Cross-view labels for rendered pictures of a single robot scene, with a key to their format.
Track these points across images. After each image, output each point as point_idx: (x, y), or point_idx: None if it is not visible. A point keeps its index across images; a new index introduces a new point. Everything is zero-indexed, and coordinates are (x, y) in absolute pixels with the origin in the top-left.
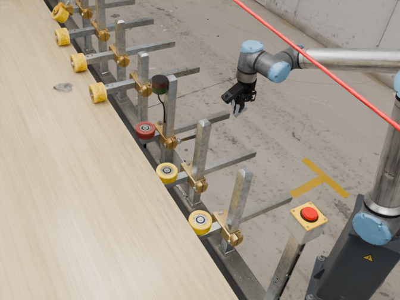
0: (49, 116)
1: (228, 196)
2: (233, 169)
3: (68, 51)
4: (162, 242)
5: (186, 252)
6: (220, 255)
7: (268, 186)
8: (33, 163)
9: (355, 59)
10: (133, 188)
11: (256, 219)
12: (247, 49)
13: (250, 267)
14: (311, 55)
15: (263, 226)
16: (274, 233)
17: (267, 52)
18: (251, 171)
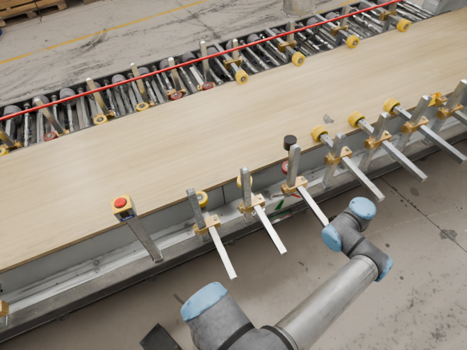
0: (293, 117)
1: (347, 316)
2: (388, 326)
3: (379, 114)
4: (185, 178)
5: (176, 189)
6: None
7: None
8: (249, 117)
9: (313, 292)
10: (228, 162)
11: (322, 342)
12: (351, 200)
13: (269, 323)
14: (350, 262)
15: (315, 348)
16: None
17: (354, 221)
18: (190, 194)
